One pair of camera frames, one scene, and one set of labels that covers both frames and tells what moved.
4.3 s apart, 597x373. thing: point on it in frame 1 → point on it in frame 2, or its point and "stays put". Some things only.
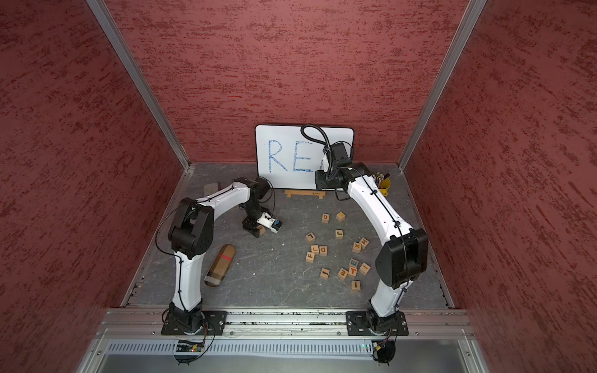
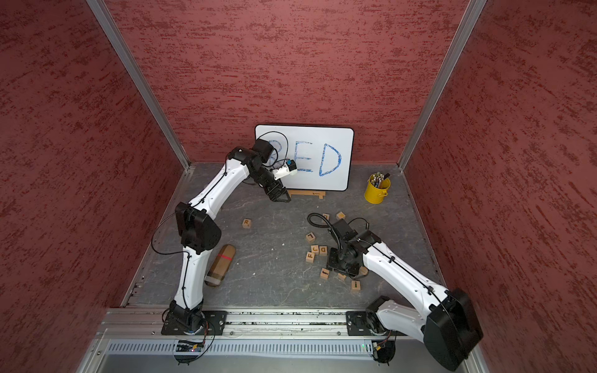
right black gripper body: x=327 y=179 → x=342 y=263
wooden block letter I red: x=325 y=273 stays put
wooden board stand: x=290 y=193 stays put
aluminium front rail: x=428 y=324 stays put
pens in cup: x=380 y=176 stays put
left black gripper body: x=253 y=212 → x=265 y=177
